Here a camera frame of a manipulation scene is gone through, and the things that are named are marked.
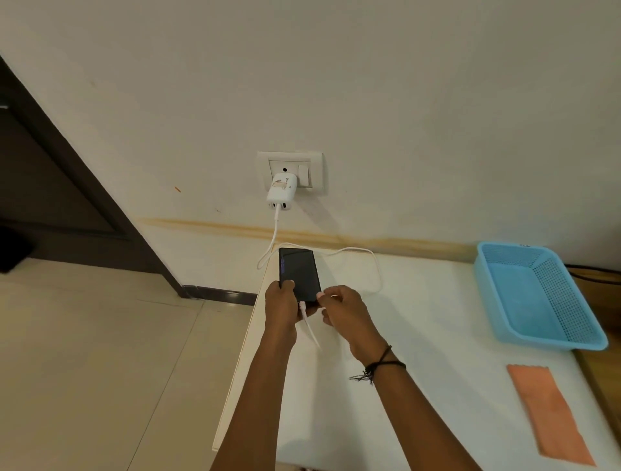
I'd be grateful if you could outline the person's right hand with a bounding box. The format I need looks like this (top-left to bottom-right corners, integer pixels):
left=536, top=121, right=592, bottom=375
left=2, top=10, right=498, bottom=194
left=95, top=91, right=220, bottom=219
left=316, top=285, right=391, bottom=367

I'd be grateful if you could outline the person's left hand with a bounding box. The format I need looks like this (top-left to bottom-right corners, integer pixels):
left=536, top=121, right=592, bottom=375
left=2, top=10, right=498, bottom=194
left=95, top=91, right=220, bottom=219
left=264, top=279, right=319, bottom=348

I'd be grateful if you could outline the black smartphone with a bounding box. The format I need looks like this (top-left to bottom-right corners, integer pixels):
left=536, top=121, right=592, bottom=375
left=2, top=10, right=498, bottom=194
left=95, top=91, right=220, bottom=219
left=278, top=247, right=323, bottom=309

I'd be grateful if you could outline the white charging cable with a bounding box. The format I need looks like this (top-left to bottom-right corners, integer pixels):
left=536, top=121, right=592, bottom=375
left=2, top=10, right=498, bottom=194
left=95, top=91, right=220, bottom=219
left=256, top=203, right=384, bottom=351

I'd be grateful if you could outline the white charger adapter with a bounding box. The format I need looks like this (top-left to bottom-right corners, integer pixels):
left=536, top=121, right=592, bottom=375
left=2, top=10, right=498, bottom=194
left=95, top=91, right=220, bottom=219
left=265, top=172, right=298, bottom=212

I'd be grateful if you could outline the blue plastic basket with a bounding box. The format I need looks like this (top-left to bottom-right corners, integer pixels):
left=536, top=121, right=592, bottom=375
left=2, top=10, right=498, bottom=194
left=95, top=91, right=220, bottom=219
left=474, top=241, right=609, bottom=352

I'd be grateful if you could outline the orange cleaning cloth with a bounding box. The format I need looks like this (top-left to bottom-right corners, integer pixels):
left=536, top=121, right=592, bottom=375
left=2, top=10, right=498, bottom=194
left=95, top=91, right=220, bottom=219
left=506, top=364, right=596, bottom=468

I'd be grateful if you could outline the person's left forearm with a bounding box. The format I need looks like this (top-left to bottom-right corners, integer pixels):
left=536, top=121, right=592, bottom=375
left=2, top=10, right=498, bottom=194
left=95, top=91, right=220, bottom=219
left=209, top=332, right=298, bottom=471

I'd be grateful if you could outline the person's right forearm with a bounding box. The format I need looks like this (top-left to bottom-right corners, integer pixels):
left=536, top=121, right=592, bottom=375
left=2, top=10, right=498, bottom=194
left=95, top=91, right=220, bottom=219
left=366, top=356, right=484, bottom=471

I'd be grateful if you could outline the dark wooden door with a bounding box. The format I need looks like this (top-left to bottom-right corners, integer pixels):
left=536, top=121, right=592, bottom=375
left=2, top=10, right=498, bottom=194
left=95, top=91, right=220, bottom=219
left=0, top=56, right=190, bottom=298

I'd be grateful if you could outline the wooden board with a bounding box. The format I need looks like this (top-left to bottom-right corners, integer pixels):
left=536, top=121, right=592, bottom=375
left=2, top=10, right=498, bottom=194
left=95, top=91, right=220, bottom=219
left=565, top=267, right=621, bottom=447

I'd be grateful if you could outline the black box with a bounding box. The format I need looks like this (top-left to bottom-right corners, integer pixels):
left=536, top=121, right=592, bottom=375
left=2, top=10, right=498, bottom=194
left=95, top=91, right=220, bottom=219
left=0, top=225, right=38, bottom=275

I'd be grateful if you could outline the black thread bracelet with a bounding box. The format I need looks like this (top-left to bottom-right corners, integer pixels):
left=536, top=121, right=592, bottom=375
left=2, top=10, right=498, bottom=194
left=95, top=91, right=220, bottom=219
left=349, top=345, right=407, bottom=387

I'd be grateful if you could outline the white wall socket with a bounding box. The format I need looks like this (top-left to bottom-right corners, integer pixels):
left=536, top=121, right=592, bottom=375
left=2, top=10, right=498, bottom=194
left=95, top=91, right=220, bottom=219
left=256, top=151, right=325, bottom=193

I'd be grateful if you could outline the black power cable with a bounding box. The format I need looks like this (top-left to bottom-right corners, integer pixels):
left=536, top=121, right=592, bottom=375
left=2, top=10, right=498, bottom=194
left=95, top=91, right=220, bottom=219
left=565, top=264, right=621, bottom=285

